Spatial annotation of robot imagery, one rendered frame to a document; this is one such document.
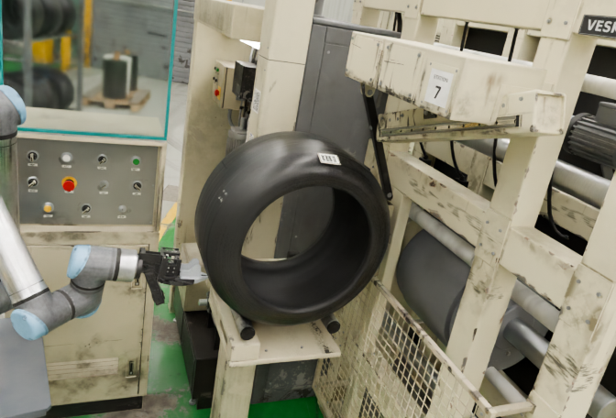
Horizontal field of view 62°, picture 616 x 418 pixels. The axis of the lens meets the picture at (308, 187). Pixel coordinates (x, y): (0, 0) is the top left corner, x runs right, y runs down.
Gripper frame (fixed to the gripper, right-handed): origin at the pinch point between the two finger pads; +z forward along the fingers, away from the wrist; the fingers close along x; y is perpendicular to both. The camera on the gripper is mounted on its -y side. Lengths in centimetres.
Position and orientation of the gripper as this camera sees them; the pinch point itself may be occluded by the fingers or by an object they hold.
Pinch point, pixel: (203, 278)
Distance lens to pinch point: 157.6
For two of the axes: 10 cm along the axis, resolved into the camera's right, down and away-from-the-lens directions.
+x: -3.4, -3.7, 8.7
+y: 2.9, -9.2, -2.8
